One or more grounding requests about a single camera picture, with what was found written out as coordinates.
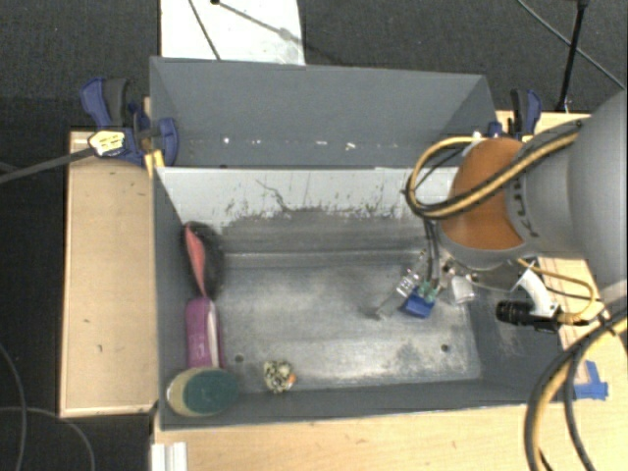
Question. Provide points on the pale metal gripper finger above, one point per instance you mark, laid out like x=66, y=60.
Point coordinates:
x=390, y=306

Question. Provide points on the small blue block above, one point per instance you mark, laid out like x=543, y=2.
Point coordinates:
x=416, y=306

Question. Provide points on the grey metal bin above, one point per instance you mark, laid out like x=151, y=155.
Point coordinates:
x=319, y=312

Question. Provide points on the speckled white toy animal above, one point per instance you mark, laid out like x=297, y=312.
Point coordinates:
x=277, y=377

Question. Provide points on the red and black brush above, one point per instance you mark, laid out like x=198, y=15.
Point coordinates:
x=196, y=255

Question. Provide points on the pale wood flat board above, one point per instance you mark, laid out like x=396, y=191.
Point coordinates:
x=110, y=287

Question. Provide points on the black cylinder on white bracket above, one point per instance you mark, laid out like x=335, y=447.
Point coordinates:
x=515, y=312

